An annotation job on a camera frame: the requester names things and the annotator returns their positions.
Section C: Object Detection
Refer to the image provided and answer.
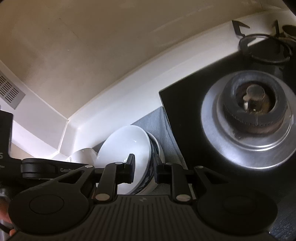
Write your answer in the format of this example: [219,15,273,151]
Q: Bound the grey mat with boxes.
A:
[133,105,197,201]

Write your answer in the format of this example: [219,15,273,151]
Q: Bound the plain white bowl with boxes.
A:
[65,148,99,164]

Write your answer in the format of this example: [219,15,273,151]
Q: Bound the black pan support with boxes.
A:
[232,20,292,64]

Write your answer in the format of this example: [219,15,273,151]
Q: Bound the black glass gas stove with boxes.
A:
[158,35,296,232]

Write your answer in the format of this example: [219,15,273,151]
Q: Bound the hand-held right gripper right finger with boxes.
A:
[156,159,234,202]

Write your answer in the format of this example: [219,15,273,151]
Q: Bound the white bowl with blue pattern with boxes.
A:
[96,126,166,195]

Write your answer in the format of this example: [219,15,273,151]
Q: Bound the metal vent grille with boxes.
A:
[0,71,26,109]

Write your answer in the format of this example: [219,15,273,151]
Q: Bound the large metal stove burner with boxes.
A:
[200,71,294,172]

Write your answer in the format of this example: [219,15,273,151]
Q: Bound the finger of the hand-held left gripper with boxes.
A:
[21,158,93,179]

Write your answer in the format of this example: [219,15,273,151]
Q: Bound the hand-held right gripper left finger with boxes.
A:
[53,153,136,201]

